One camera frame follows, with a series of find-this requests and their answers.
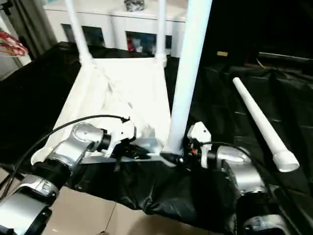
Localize white plastic table top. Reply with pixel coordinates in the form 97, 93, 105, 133
30, 55, 182, 169

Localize white plastic table leg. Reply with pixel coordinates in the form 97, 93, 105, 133
162, 0, 214, 154
153, 0, 170, 67
64, 0, 95, 66
231, 76, 301, 173

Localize black work surface mat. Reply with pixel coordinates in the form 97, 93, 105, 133
0, 40, 313, 235

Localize white glass door cabinet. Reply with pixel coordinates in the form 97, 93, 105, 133
43, 0, 187, 57

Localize white side shelf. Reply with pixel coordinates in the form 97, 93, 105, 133
0, 14, 33, 79

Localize dark patterned object on cabinet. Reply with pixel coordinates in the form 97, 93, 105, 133
123, 0, 145, 12

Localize grey curtain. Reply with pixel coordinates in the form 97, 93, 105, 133
14, 0, 57, 57

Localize red clothes hangers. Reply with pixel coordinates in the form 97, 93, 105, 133
0, 30, 28, 56

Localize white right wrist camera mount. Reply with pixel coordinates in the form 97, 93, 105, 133
186, 121, 213, 169

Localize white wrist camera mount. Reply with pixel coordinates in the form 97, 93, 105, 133
103, 118, 138, 159
186, 121, 213, 169

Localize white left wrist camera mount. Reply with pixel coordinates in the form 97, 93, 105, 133
103, 118, 138, 159

